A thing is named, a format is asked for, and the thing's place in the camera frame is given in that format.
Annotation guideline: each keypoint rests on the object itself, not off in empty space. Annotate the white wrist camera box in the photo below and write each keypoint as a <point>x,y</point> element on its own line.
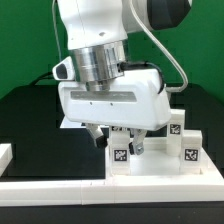
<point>64,70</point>

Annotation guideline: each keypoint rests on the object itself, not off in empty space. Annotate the white U-shaped obstacle fence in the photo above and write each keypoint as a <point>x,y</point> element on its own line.
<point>113,189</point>

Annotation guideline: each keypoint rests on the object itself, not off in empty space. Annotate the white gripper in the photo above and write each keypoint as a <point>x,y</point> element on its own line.
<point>134,100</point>

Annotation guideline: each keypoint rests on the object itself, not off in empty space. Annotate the white square table top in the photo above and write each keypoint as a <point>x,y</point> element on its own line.
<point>155,161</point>

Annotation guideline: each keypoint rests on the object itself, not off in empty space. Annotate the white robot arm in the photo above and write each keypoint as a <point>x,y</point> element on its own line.
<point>97,84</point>

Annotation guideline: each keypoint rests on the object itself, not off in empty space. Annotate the white fiducial marker sheet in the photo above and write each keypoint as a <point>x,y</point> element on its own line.
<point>66,124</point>

